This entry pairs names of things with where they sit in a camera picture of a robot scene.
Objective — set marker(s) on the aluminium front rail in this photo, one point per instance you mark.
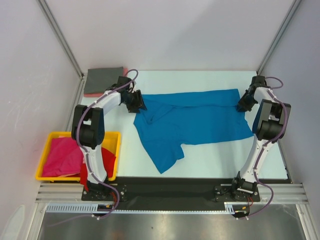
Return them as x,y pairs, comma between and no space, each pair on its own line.
72,192

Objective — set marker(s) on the grey slotted cable duct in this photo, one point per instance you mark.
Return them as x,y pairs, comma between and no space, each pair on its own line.
99,208

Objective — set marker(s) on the folded grey t-shirt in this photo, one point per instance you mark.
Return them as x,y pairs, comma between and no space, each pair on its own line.
102,80

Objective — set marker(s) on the magenta t-shirt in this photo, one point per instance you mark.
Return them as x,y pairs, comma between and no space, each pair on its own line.
64,158

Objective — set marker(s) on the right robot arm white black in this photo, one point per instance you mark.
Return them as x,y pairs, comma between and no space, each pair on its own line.
268,127

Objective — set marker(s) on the yellow plastic bin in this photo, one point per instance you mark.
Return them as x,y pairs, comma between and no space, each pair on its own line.
112,142

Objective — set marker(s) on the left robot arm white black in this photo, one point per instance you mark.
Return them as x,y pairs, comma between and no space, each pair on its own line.
88,130

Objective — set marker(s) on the right aluminium frame post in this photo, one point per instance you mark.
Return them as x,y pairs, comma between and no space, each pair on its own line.
279,35

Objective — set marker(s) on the red t-shirt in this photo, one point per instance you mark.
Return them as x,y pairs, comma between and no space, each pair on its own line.
109,161

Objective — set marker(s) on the folded salmon pink t-shirt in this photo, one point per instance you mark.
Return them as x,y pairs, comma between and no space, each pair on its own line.
91,95

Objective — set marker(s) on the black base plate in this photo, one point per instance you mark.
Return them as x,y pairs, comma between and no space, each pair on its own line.
175,190

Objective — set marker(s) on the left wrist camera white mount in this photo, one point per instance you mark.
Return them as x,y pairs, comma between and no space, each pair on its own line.
125,83

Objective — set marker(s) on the blue t-shirt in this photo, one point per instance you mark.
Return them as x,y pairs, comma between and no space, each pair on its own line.
189,118

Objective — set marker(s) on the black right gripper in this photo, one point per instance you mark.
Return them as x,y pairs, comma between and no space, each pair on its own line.
244,107

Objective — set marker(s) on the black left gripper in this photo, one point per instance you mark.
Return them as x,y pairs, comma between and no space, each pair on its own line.
139,103

